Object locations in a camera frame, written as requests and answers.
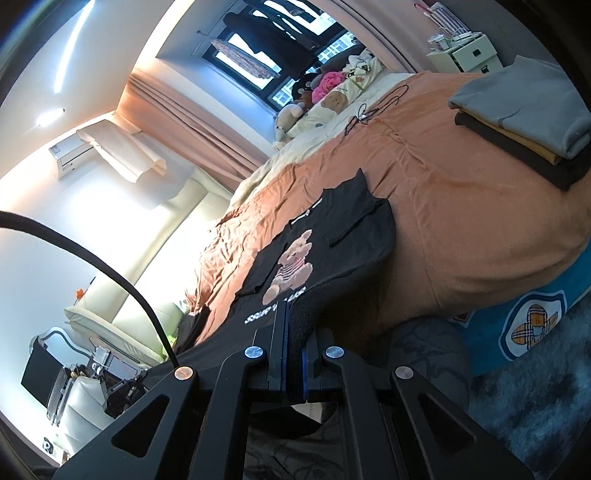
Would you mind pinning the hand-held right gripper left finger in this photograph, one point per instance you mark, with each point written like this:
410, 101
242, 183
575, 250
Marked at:
279, 344

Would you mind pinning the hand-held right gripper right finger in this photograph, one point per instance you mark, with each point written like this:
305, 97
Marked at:
304, 378

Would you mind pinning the black bear print T-shirt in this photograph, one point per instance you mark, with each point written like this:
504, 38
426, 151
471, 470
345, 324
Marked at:
341, 258

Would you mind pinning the black folded clothes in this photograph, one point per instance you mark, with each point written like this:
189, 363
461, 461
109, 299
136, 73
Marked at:
191, 327

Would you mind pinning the white side table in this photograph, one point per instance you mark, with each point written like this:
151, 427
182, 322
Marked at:
81, 408

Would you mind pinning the open laptop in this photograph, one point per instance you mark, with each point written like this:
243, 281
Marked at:
41, 374

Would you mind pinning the cream padded headboard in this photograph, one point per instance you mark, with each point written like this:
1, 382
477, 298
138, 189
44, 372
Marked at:
138, 295

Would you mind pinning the cream quilt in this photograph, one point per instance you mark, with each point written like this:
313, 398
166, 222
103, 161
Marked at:
277, 166

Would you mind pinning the orange bed sheet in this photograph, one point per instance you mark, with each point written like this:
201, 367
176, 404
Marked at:
461, 221

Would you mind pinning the beige plush toy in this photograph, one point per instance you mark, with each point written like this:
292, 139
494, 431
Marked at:
287, 122

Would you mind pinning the grey shaggy rug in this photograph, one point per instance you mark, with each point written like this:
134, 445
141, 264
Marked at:
531, 415

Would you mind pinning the pink curtain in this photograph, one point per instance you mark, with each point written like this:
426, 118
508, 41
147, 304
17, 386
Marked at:
194, 124
383, 37

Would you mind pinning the white hanging cloth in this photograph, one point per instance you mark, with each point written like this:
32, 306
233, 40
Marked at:
124, 152

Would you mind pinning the white air conditioner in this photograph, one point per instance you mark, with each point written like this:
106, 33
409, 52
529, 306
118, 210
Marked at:
74, 157

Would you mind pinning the cream bear print pillow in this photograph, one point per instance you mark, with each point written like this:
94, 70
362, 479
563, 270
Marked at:
332, 104

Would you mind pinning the dark brown plush bear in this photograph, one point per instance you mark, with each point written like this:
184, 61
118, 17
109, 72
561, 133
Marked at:
305, 87

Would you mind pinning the pink plush toy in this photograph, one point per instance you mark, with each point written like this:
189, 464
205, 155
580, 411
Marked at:
328, 85

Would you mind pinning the blue printed bed cover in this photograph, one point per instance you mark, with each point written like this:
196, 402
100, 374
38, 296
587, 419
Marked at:
568, 295

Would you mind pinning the floral hanging garment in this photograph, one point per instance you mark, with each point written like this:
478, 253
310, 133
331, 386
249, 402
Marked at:
244, 57

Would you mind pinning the black and white plush toy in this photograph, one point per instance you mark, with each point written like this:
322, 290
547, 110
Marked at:
359, 62

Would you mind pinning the black hanging coat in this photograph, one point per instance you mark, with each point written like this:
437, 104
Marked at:
277, 46

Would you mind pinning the yellow folded garment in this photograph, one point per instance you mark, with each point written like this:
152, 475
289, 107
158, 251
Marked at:
521, 138

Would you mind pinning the dark hanging garment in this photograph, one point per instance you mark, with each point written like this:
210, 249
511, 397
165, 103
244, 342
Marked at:
302, 25

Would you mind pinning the grey folded garment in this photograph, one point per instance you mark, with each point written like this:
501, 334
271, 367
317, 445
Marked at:
521, 101

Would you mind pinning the white nightstand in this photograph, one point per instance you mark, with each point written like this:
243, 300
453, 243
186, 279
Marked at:
471, 55

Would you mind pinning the striped gift bag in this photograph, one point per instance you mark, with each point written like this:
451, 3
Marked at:
441, 18

